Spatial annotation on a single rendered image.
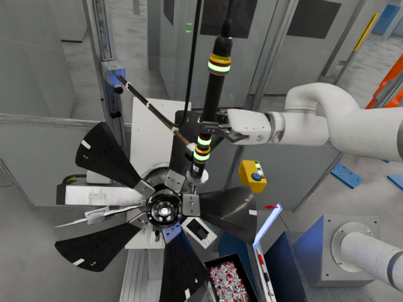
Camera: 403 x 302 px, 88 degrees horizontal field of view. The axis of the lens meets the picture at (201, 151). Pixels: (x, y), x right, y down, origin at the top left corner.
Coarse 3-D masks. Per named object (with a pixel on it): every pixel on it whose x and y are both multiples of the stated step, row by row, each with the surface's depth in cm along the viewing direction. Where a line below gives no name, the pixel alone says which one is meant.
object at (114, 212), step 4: (140, 204) 80; (144, 204) 80; (124, 208) 79; (128, 208) 79; (132, 208) 80; (136, 208) 80; (104, 212) 78; (108, 212) 78; (112, 212) 78; (116, 212) 78; (120, 212) 79; (104, 216) 78; (108, 216) 78; (76, 220) 77; (80, 220) 77; (84, 220) 77; (68, 224) 77
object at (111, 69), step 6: (108, 60) 92; (102, 66) 90; (108, 66) 88; (114, 66) 88; (120, 66) 90; (108, 72) 87; (114, 72) 87; (120, 72) 89; (108, 78) 90; (114, 78) 89; (114, 84) 90
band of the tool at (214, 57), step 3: (210, 57) 41; (213, 57) 43; (216, 57) 44; (219, 57) 44; (222, 57) 44; (225, 57) 43; (213, 60) 40; (216, 60) 40; (219, 60) 44; (225, 60) 44; (228, 60) 43; (222, 63) 40; (225, 63) 40; (216, 66) 41; (210, 72) 42
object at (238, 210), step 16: (208, 192) 81; (224, 192) 82; (240, 192) 83; (208, 208) 76; (224, 208) 77; (240, 208) 79; (256, 208) 81; (224, 224) 74; (240, 224) 76; (256, 224) 78
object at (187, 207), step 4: (184, 196) 78; (188, 196) 78; (192, 196) 79; (196, 196) 79; (184, 200) 76; (188, 200) 77; (192, 200) 77; (196, 200) 78; (184, 204) 75; (188, 204) 75; (196, 204) 76; (184, 208) 74; (188, 208) 74; (192, 208) 75; (196, 208) 75; (184, 212) 73; (188, 212) 73; (196, 212) 74
